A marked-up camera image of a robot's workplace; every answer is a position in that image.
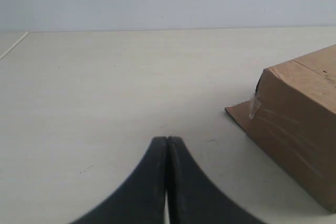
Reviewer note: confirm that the brown cardboard box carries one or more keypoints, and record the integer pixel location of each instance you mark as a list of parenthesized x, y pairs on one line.
[(291, 117)]

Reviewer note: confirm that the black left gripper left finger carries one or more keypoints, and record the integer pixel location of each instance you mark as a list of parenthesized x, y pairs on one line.
[(141, 197)]

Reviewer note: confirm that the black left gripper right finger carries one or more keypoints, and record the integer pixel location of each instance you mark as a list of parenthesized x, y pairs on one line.
[(192, 196)]

